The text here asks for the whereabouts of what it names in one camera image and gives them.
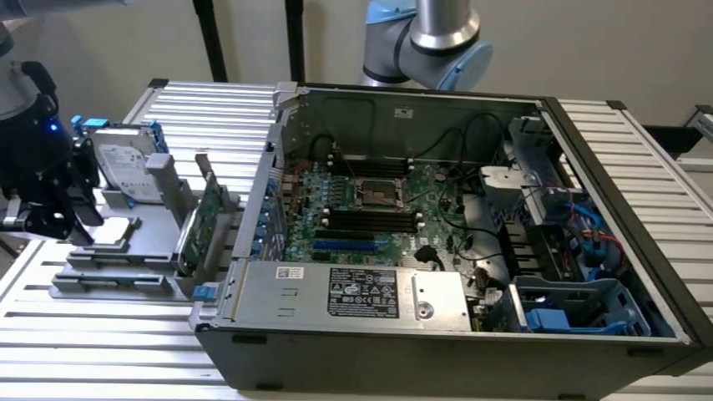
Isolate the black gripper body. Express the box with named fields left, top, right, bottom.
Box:
left=0, top=96, right=78, bottom=191

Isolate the green RAM stick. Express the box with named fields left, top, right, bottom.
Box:
left=70, top=272, right=168, bottom=289

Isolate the black expansion slot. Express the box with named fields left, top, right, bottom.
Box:
left=315, top=228, right=378, bottom=241

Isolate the blue expansion slot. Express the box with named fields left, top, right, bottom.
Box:
left=311, top=238, right=378, bottom=252

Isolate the black RAM slot bank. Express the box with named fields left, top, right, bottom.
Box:
left=327, top=153, right=418, bottom=177
left=323, top=207, right=420, bottom=231

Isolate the silver hard disk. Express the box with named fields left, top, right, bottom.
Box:
left=88, top=126, right=164, bottom=198

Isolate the blue disk caddy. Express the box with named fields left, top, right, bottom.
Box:
left=71, top=116, right=170, bottom=156

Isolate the silver CPU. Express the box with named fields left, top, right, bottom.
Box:
left=91, top=216, right=142, bottom=248

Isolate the grey parts rack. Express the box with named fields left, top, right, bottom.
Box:
left=50, top=151, right=244, bottom=302

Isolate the green graphics card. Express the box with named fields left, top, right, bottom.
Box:
left=171, top=153, right=226, bottom=277

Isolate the blue case latch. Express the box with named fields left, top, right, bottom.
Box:
left=192, top=282, right=220, bottom=303

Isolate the black pole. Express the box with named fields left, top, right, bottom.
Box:
left=191, top=0, right=231, bottom=83
left=283, top=0, right=310, bottom=83

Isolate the silver power supply unit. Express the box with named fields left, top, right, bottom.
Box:
left=216, top=261, right=476, bottom=333

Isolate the CPU socket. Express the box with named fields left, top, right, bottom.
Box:
left=352, top=176, right=406, bottom=211

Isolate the green motherboard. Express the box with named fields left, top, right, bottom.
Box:
left=275, top=160, right=476, bottom=269

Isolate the black power plug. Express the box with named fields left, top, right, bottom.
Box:
left=414, top=245, right=445, bottom=273

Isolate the open black PC case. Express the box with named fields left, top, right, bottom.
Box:
left=192, top=81, right=713, bottom=398

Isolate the white-grey fan shroud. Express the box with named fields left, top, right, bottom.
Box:
left=477, top=165, right=524, bottom=198

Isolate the grey metal disk bay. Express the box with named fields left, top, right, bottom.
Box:
left=503, top=115, right=593, bottom=223

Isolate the blue-grey plastic drive cage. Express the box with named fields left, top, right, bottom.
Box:
left=508, top=274, right=655, bottom=336

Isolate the short black wire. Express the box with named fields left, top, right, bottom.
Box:
left=308, top=133, right=336, bottom=165

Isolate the long black wire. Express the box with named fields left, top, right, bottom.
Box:
left=414, top=111, right=509, bottom=165

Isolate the blue wire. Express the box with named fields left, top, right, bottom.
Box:
left=560, top=199, right=608, bottom=269

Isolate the red wire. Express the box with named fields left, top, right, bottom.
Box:
left=588, top=231, right=627, bottom=269

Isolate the black bracket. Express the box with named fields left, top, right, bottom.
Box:
left=641, top=124, right=704, bottom=157

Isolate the aluminium rail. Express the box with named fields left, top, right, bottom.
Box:
left=676, top=105, right=713, bottom=173

